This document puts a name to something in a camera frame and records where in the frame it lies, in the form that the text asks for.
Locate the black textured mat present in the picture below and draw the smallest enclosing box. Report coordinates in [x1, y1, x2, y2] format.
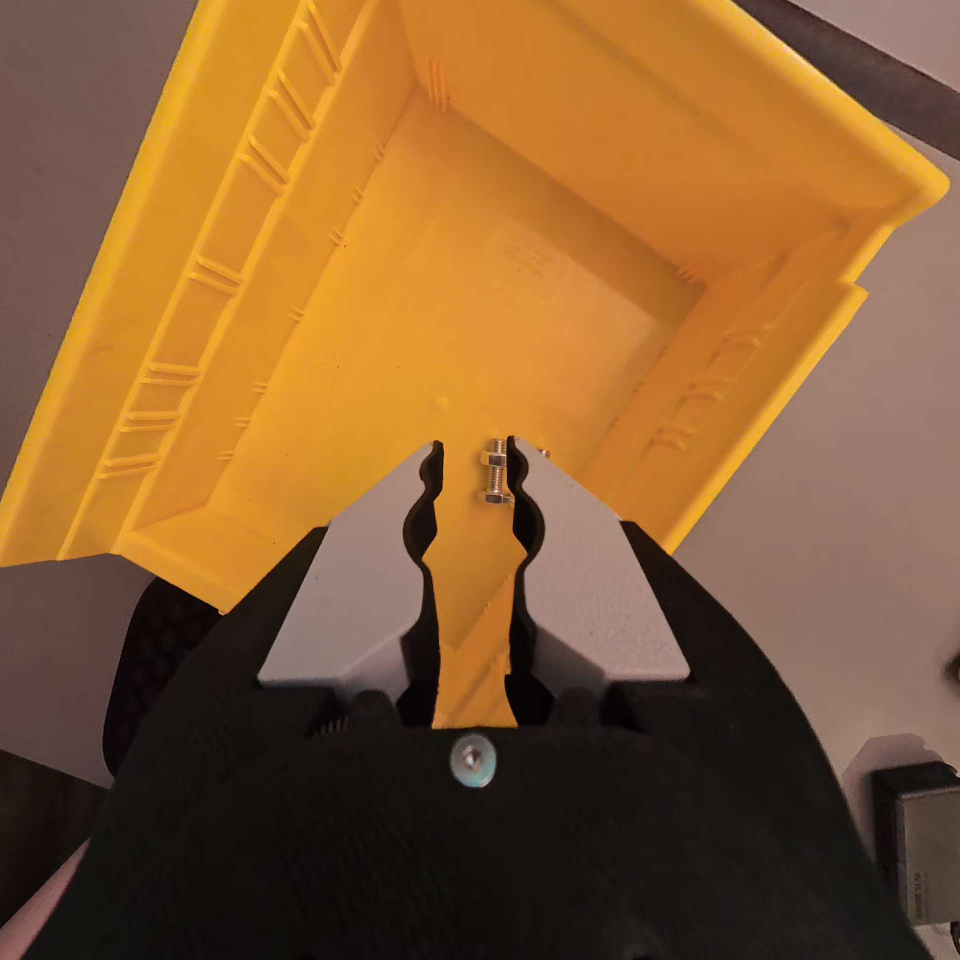
[101, 573, 226, 781]

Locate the silver bolt with nuts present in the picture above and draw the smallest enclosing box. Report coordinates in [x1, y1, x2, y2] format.
[476, 441, 515, 507]

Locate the yellow plastic bin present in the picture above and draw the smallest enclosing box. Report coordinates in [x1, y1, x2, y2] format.
[0, 0, 952, 730]

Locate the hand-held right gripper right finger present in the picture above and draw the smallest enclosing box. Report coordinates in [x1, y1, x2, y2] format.
[505, 435, 691, 727]

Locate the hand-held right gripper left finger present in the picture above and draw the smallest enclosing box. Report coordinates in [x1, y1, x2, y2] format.
[258, 440, 445, 729]

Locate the person's leg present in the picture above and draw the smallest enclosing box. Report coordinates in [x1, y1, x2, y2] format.
[0, 836, 95, 960]

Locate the grey box device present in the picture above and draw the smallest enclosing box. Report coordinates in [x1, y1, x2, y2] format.
[873, 761, 960, 927]

